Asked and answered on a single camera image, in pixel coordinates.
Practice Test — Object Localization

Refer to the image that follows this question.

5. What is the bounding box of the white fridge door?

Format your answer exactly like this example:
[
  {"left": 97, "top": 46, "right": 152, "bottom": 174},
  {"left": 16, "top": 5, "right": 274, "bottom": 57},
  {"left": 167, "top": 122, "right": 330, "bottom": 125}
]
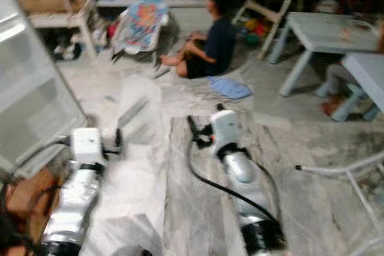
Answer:
[{"left": 0, "top": 0, "right": 88, "bottom": 176}]

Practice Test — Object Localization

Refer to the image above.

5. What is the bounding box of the blue cloth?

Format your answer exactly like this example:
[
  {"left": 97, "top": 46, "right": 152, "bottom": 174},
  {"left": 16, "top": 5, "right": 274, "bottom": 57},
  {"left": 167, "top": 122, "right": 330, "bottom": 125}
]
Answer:
[{"left": 207, "top": 76, "right": 253, "bottom": 100}]

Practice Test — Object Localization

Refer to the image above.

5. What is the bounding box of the seated child in dark shirt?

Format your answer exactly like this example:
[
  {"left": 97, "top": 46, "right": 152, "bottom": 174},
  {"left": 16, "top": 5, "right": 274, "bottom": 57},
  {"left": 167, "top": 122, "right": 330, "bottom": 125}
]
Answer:
[{"left": 158, "top": 0, "right": 238, "bottom": 80}]

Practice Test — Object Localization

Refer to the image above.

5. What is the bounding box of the colourful toy pile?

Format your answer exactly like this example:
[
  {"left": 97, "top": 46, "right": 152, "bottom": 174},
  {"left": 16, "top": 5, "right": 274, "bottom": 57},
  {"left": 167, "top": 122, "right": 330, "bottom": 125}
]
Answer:
[{"left": 242, "top": 19, "right": 268, "bottom": 47}]

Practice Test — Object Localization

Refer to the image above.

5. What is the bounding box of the red brick stack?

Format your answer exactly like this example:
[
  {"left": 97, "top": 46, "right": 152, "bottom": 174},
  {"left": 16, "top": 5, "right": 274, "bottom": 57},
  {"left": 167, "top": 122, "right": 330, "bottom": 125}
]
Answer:
[{"left": 2, "top": 169, "right": 61, "bottom": 256}]

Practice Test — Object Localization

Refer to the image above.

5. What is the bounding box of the colourful baby bouncer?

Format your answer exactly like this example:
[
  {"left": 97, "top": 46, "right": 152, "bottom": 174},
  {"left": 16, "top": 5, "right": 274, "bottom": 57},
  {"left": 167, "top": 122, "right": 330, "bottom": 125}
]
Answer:
[{"left": 111, "top": 0, "right": 170, "bottom": 64}]

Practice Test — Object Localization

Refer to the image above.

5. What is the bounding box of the seated person in grey trousers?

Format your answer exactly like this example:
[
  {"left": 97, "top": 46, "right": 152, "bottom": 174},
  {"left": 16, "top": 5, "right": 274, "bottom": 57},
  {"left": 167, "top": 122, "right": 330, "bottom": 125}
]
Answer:
[{"left": 320, "top": 61, "right": 367, "bottom": 118}]

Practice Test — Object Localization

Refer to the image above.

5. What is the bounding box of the pale blue plastic table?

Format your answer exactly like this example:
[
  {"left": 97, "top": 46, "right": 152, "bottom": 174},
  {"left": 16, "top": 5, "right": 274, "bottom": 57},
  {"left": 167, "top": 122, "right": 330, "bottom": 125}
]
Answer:
[{"left": 268, "top": 11, "right": 382, "bottom": 97}]

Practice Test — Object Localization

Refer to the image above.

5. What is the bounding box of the white side table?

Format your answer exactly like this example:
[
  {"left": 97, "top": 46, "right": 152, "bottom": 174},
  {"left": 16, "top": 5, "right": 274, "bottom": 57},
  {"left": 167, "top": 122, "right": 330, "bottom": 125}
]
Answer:
[{"left": 29, "top": 0, "right": 100, "bottom": 59}]

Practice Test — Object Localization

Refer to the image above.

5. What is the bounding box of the white tube rack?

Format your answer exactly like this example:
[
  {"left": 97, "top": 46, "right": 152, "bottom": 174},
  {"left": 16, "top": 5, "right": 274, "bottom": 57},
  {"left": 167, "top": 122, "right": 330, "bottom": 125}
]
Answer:
[{"left": 295, "top": 162, "right": 384, "bottom": 256}]

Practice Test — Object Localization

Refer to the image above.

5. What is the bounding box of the small pale blue table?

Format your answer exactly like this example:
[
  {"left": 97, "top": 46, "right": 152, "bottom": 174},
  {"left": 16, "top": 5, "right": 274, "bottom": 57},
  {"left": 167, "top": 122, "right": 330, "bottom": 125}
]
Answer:
[{"left": 332, "top": 52, "right": 384, "bottom": 122}]

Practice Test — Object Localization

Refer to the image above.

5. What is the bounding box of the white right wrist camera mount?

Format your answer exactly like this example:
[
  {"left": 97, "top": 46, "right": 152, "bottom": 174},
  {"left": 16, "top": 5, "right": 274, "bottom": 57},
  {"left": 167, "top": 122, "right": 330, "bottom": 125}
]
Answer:
[{"left": 211, "top": 110, "right": 241, "bottom": 155}]

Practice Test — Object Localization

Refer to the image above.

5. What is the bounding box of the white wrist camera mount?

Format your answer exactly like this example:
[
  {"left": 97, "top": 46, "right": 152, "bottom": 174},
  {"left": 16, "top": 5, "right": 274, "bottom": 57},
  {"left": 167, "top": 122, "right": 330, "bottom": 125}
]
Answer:
[
  {"left": 71, "top": 127, "right": 106, "bottom": 170},
  {"left": 211, "top": 110, "right": 241, "bottom": 155}
]

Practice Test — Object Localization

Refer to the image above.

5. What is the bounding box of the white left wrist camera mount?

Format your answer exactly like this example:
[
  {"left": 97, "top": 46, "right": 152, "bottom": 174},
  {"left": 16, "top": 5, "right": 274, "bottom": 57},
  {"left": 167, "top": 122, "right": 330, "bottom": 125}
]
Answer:
[{"left": 71, "top": 127, "right": 106, "bottom": 170}]

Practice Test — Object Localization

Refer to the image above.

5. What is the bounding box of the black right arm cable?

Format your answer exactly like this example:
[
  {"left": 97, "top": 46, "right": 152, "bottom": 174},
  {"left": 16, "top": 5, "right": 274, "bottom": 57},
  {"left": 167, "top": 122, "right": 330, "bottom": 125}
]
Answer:
[{"left": 186, "top": 142, "right": 283, "bottom": 224}]

